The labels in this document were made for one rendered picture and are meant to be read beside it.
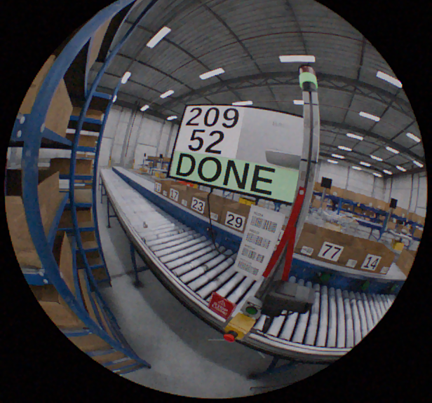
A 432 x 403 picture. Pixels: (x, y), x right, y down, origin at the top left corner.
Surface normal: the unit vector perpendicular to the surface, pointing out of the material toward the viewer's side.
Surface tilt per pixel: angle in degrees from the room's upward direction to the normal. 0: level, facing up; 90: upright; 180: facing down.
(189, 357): 0
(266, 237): 90
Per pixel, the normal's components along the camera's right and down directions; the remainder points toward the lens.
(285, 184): -0.29, -0.01
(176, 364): 0.18, -0.98
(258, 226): -0.60, -0.02
